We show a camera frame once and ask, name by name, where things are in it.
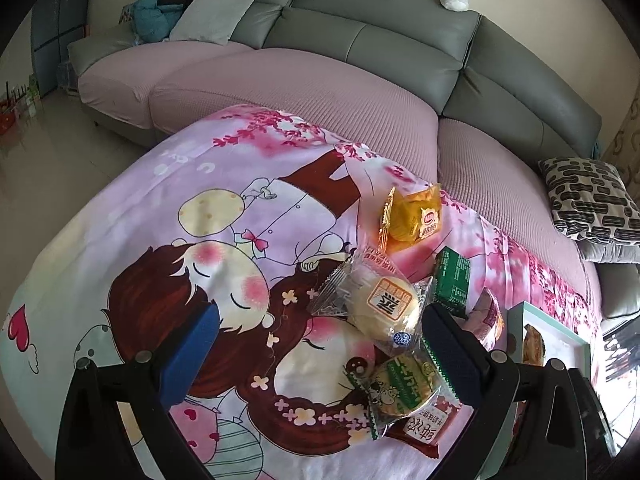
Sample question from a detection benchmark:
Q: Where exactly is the grey green sofa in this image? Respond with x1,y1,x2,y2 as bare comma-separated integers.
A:
67,0,640,321

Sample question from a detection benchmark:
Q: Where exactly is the clear bun packet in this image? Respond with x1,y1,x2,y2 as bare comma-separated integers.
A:
306,246,436,358

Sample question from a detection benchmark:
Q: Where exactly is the green snack packet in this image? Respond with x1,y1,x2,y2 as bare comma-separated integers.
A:
432,246,472,318

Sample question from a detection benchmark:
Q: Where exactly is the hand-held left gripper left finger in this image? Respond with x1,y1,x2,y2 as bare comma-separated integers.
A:
54,302,223,480

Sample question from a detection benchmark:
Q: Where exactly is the beige patterned curtain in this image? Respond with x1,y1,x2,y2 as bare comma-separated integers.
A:
600,110,640,171

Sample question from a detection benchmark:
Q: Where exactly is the clear green biscuit packet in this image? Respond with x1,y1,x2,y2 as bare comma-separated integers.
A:
342,347,453,442

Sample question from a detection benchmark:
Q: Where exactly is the light grey pillow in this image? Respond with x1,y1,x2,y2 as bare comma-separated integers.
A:
169,0,270,43

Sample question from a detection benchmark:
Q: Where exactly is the pink cake roll packet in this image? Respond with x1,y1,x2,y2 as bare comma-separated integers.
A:
467,287,505,351

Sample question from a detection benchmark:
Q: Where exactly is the yellow bread packet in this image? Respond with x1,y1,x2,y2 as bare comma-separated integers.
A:
375,183,443,254

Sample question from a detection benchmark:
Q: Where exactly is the printed pink blanket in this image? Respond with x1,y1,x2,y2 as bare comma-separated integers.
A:
0,105,608,480

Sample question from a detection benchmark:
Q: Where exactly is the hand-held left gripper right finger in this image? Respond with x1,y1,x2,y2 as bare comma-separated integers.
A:
421,302,591,480

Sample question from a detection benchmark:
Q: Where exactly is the blue grey cabinet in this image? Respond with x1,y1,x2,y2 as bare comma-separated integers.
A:
30,0,91,96

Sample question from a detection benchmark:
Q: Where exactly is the pink sofa seat cover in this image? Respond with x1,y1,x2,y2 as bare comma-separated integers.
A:
77,40,601,321

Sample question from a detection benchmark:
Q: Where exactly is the black metal railing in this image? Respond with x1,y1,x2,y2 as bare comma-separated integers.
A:
602,320,640,386

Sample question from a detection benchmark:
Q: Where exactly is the black white patterned pillow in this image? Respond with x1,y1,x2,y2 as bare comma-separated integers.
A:
537,156,640,246

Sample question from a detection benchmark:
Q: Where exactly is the teal shallow cardboard tray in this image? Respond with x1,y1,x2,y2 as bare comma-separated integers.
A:
507,302,591,386

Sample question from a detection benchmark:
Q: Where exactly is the dark red biscuit packet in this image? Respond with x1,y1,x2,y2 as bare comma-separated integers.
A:
392,392,463,458

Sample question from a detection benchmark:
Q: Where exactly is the dark grey pillow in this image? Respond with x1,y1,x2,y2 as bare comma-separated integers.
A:
575,239,640,264

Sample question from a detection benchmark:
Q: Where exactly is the beige snack packet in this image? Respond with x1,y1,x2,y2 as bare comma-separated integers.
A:
522,324,548,366

